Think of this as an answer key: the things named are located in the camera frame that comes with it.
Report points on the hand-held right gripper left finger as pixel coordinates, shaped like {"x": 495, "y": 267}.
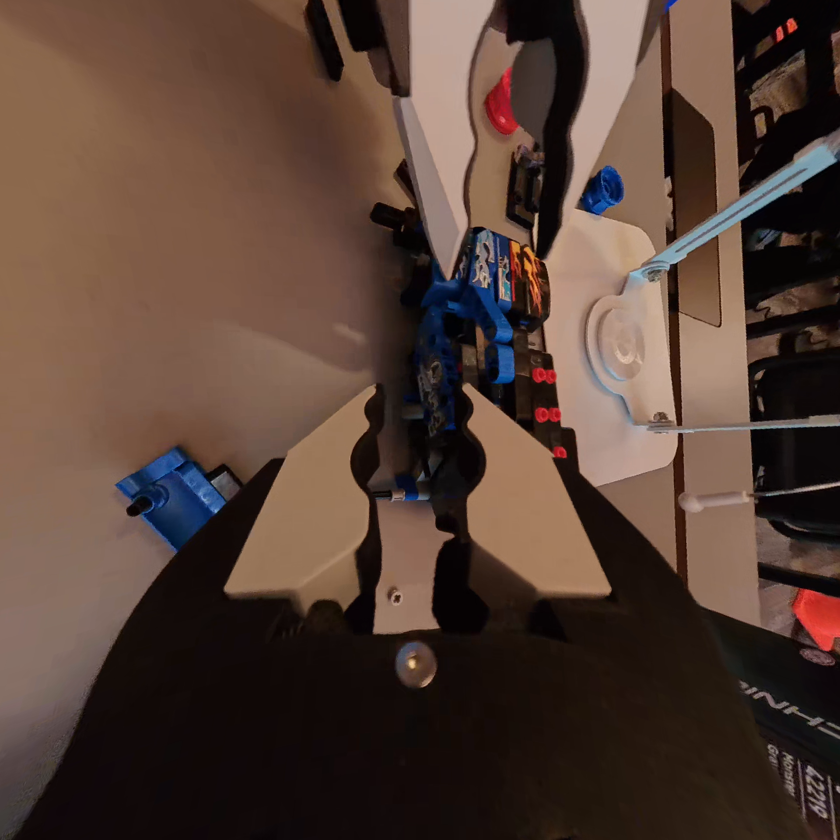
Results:
{"x": 302, "y": 525}

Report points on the red wheel hub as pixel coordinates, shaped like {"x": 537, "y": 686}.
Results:
{"x": 500, "y": 108}

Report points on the blue wheel hub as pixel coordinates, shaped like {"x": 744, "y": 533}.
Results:
{"x": 602, "y": 190}

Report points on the white book stand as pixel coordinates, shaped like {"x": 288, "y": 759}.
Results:
{"x": 590, "y": 262}

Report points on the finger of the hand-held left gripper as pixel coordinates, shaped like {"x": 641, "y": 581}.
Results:
{"x": 436, "y": 131}
{"x": 610, "y": 79}

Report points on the red bin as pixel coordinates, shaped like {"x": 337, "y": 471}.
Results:
{"x": 817, "y": 617}

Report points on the grey desk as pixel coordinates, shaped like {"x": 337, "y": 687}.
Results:
{"x": 164, "y": 262}

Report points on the toy truck model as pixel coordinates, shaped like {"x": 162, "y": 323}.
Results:
{"x": 485, "y": 315}

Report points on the black frame piece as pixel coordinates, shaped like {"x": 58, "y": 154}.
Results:
{"x": 522, "y": 197}

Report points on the blue panel piece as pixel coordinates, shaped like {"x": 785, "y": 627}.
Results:
{"x": 170, "y": 492}

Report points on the short black beam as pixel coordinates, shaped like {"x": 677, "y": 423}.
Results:
{"x": 405, "y": 180}

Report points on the black toy set box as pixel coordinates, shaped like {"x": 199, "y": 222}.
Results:
{"x": 787, "y": 722}

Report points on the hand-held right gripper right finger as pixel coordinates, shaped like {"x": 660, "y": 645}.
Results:
{"x": 531, "y": 525}

